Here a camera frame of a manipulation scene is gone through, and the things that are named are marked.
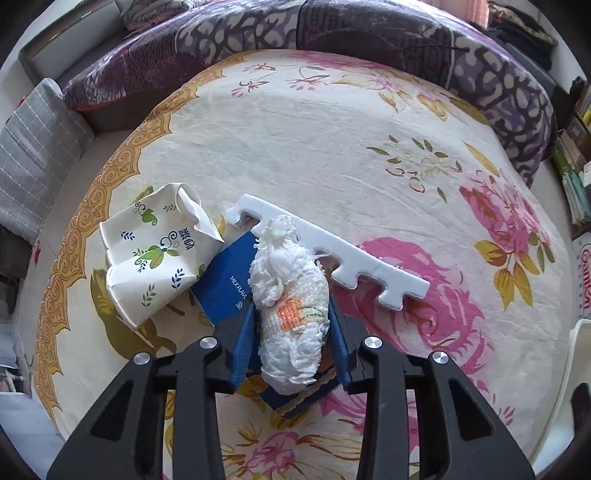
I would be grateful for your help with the dark object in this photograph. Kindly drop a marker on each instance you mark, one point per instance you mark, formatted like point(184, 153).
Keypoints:
point(14, 267)

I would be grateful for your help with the stack of folded clothes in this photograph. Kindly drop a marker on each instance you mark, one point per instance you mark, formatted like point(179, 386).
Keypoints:
point(517, 27)

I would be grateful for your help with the long notched white foam strip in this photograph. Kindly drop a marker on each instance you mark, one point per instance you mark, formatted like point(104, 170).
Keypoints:
point(364, 272)

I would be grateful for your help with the crushed leaf-print paper cup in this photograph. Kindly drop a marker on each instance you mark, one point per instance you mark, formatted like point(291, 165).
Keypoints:
point(152, 286)
point(161, 221)

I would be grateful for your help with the black bag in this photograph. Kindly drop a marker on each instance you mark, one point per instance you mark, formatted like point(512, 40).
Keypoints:
point(581, 97)

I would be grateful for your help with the blue water carton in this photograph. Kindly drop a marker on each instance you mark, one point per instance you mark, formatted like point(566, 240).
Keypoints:
point(582, 281)

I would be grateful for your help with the purple patterned blanket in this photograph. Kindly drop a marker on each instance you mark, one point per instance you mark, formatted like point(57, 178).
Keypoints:
point(369, 32)

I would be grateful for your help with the blue snack box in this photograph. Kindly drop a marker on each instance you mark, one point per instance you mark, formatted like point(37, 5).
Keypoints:
point(226, 281)

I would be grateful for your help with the white plastic bin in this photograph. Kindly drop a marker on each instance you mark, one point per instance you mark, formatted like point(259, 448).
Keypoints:
point(572, 364)

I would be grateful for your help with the dark bed frame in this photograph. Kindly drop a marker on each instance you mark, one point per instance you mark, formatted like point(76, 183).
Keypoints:
point(60, 41)

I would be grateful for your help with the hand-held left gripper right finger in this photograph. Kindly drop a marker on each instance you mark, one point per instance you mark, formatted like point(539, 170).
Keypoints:
point(339, 353)

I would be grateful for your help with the pile of flat books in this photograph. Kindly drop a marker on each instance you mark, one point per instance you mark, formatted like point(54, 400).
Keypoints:
point(572, 184)

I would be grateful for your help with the grey checked cushion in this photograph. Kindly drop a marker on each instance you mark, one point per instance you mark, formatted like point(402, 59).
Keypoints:
point(37, 152)

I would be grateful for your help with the white tissue wad orange print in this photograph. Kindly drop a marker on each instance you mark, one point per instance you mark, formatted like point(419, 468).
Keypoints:
point(291, 295)

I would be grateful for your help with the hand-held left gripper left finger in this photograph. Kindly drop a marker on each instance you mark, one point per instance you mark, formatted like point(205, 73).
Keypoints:
point(242, 350)

